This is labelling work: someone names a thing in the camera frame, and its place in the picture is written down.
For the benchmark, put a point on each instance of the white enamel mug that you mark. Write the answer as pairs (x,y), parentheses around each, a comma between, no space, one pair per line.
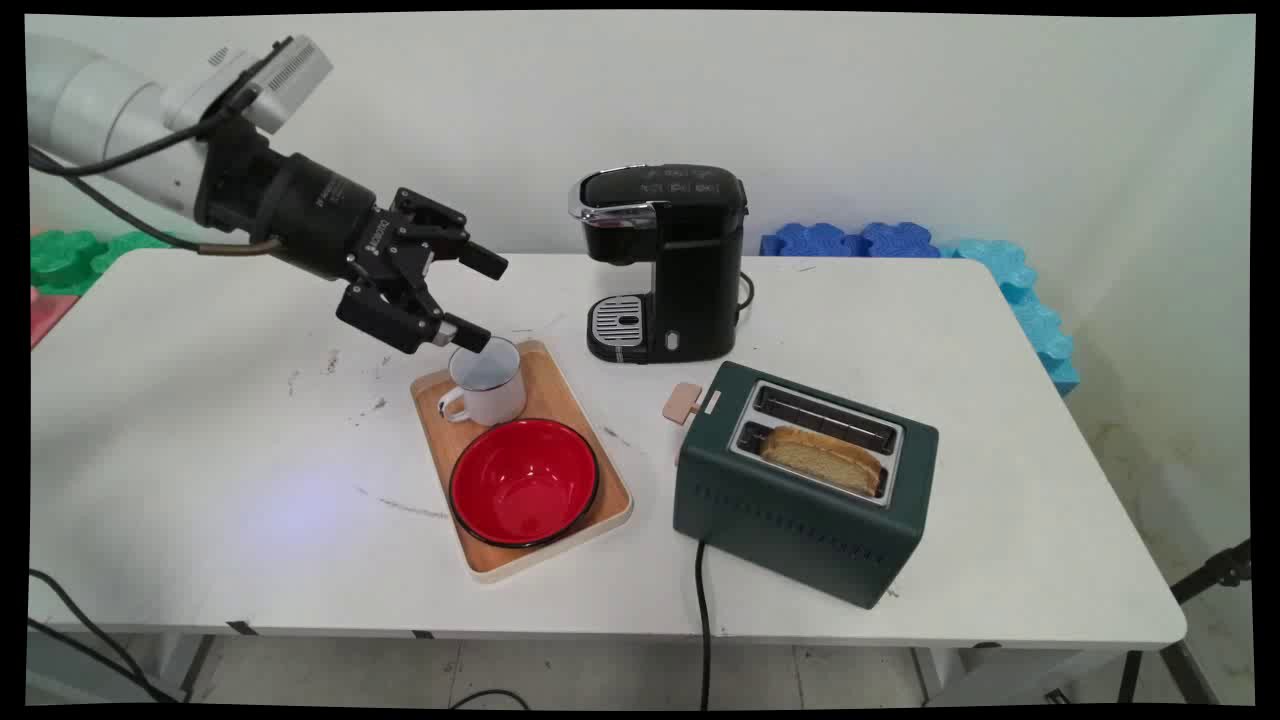
(495,400)

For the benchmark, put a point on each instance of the blue foam mat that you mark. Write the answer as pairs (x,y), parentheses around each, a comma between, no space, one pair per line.
(820,242)

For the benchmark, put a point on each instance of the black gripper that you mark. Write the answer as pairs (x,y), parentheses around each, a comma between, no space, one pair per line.
(300,215)

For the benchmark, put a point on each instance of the black coffee machine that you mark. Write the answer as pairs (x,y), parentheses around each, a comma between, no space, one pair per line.
(690,280)

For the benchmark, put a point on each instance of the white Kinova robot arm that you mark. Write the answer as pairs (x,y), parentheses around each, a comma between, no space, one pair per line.
(100,110)

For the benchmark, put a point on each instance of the green foam mat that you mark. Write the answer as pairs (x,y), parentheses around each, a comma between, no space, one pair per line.
(60,260)

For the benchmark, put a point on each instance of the pink toaster lever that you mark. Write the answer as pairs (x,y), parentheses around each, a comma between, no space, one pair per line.
(682,403)

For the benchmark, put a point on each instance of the wooden serving tray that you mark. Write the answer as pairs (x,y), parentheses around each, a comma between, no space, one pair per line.
(557,395)

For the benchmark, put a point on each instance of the cyan foam mat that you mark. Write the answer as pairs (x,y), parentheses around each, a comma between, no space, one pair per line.
(1030,310)

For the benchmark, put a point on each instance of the grey table leg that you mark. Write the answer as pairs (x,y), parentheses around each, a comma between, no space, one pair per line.
(198,665)
(935,675)

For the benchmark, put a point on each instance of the red bowl with black rim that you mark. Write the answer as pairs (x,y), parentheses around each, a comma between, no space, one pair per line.
(520,485)

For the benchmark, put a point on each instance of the black tripod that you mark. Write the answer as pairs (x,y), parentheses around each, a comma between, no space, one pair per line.
(1215,572)

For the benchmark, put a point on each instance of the toasted bread slice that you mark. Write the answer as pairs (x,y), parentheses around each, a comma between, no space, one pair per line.
(820,460)

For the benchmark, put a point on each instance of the pink foam mat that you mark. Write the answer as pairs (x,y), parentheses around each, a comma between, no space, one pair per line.
(45,315)

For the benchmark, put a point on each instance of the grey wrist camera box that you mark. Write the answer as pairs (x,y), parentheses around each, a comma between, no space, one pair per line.
(290,75)

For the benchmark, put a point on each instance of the dark green toaster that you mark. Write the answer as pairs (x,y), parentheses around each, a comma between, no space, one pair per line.
(780,520)

